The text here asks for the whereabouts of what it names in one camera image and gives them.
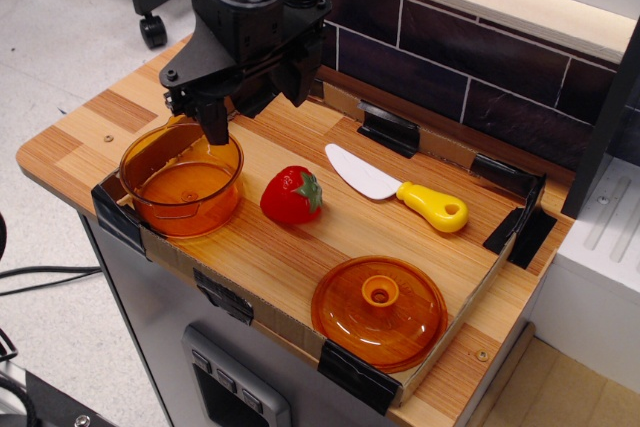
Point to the orange transparent plastic pot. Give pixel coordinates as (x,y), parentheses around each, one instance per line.
(178,183)

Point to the orange transparent pot lid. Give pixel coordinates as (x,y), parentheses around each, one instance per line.
(385,311)

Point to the white yellow toy knife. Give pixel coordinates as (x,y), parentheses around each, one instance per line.
(443,212)

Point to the cardboard fence with black tape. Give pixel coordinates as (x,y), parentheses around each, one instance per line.
(248,285)

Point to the red toy strawberry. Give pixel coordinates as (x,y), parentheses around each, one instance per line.
(293,196)

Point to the black vertical post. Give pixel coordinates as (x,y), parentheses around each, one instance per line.
(612,122)

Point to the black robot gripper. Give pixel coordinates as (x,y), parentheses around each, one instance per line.
(244,53)

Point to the grey control panel with buttons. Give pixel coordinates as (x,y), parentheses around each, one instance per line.
(231,394)

